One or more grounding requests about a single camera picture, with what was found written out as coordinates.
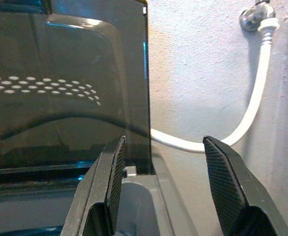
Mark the grey washing machine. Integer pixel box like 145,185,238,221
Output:
0,151,200,236

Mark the white water hose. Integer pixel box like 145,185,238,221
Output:
150,18,280,154

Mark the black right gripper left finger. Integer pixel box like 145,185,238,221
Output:
60,135,127,236

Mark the dark tinted washing machine lid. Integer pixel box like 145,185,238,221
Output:
0,0,152,194

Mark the chrome wall tap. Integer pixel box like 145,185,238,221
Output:
239,0,276,31

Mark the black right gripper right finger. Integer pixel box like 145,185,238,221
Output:
202,135,288,236

